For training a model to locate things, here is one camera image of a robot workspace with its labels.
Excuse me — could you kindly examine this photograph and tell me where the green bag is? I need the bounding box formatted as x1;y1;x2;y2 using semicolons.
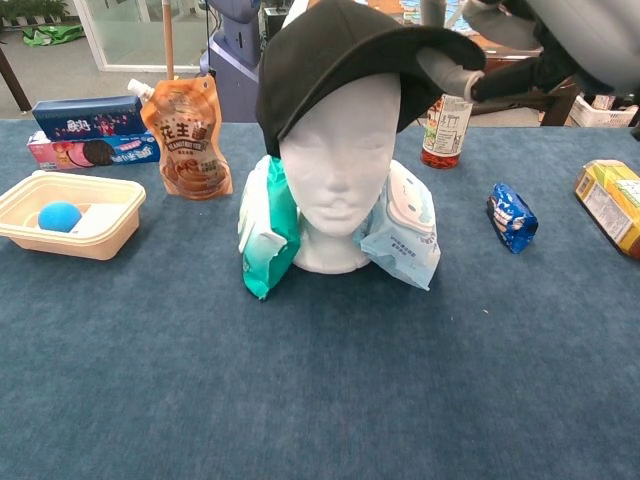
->
22;23;86;49

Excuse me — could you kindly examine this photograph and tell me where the orange peanut butter pouch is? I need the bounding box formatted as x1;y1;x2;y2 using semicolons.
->
127;74;235;201

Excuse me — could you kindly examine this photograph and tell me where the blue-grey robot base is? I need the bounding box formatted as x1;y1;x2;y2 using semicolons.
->
199;0;281;124

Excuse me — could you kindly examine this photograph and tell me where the yellow snack box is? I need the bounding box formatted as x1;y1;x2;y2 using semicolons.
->
573;159;640;260

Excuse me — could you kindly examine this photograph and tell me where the pink and blue Oreo box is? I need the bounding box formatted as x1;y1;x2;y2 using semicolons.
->
26;130;161;171

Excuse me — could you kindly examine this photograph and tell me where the blue table mat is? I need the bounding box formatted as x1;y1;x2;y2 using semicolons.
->
0;118;640;480

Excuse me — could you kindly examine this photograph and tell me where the beige plastic food container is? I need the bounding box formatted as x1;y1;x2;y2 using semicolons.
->
0;169;147;261

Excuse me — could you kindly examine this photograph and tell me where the white plastic basket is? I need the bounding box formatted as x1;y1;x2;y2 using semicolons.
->
569;92;640;129

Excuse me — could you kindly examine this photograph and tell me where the light blue wet wipes pack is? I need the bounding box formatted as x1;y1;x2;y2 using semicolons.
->
353;159;442;292

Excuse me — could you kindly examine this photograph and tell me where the green wet wipes pack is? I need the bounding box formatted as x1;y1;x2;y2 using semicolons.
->
237;154;302;301

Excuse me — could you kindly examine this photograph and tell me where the blue ball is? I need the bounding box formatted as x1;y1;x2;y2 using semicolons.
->
37;201;83;233

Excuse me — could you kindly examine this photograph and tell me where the small blue Oreo packet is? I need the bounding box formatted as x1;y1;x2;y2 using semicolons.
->
486;182;540;255

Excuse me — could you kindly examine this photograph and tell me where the dark drink bottle black cap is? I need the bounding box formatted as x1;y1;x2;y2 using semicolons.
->
420;93;474;170

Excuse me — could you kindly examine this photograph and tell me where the black baseball cap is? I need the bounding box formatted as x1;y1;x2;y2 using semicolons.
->
255;0;487;159

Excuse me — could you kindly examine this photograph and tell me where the white card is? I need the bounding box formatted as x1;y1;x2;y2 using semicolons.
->
69;203;129;236

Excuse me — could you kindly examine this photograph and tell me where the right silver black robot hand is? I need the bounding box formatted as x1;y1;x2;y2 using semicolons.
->
415;0;640;104

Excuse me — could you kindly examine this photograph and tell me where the white foam mannequin head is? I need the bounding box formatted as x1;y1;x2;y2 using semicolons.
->
278;72;403;274

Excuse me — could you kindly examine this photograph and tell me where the dark blue Oreo box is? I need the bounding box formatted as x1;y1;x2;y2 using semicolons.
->
31;95;149;142

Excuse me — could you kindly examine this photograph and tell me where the wooden pole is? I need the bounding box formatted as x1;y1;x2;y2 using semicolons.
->
163;0;177;81

